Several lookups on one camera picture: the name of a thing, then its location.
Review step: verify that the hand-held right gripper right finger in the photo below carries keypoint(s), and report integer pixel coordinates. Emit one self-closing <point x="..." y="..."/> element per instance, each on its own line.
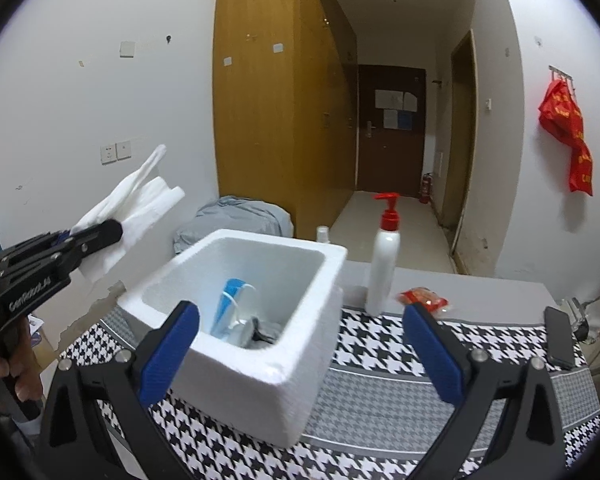
<point x="432" y="355"/>

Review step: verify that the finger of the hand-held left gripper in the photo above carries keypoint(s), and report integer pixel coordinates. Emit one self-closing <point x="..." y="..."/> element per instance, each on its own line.
<point x="102" y="232"/>

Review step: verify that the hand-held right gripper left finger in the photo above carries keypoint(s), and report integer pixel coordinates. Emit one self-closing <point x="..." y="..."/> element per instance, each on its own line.
<point x="172" y="355"/>

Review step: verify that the white tissue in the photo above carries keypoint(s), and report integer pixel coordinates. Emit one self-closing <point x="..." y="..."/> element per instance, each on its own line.
<point x="140" y="205"/>

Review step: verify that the blue face mask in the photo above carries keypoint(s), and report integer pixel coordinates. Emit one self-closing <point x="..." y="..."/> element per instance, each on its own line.
<point x="227" y="310"/>

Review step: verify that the white foam box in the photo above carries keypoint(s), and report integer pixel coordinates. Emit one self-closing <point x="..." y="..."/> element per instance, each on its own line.
<point x="290" y="370"/>

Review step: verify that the person's left hand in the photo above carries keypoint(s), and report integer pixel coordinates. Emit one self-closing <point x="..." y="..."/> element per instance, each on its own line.
<point x="30" y="365"/>

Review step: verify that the houndstooth bed sheet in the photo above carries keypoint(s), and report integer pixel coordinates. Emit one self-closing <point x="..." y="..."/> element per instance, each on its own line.
<point x="380" y="360"/>

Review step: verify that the red snack packet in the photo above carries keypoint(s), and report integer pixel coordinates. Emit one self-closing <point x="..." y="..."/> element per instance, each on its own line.
<point x="427" y="297"/>

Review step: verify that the white pump bottle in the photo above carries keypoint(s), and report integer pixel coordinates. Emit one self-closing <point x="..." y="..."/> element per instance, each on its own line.
<point x="382" y="270"/>

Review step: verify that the grey-blue quilt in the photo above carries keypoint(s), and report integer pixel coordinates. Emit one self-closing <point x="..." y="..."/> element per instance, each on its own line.
<point x="230" y="220"/>

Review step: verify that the black smartphone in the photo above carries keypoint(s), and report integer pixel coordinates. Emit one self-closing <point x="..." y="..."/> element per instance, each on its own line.
<point x="560" y="337"/>

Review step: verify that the bunch of keys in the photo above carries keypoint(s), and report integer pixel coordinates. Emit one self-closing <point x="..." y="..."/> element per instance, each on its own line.
<point x="577" y="310"/>

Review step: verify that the small clear bottle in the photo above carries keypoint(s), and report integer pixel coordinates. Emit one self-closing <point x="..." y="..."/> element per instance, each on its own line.
<point x="322" y="235"/>

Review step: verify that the red fire extinguisher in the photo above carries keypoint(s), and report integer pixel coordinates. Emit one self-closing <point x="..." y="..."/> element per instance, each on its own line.
<point x="426" y="190"/>

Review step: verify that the wooden side door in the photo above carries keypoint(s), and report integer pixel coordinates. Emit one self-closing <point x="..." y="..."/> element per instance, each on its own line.
<point x="460" y="160"/>

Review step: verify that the brown entrance door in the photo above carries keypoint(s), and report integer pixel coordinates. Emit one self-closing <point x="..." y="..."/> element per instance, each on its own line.
<point x="390" y="160"/>

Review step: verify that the wooden wardrobe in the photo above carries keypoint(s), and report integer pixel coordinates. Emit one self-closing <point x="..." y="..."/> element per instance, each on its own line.
<point x="270" y="110"/>

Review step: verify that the red plastic bag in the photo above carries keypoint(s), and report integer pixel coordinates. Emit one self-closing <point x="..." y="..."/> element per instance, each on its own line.
<point x="560" y="110"/>
<point x="580" y="170"/>

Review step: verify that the blue paper notice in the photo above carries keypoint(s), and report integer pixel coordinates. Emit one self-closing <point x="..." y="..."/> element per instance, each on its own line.
<point x="405" y="120"/>

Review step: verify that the white paper notice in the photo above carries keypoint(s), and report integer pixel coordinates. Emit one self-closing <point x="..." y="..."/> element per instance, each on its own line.
<point x="395" y="99"/>

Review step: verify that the white wall plate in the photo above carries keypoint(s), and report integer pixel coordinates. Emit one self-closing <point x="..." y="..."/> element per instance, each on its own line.
<point x="127" y="48"/>

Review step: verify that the metal wall hook rack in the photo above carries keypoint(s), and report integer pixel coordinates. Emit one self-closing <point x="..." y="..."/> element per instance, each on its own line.
<point x="561" y="72"/>

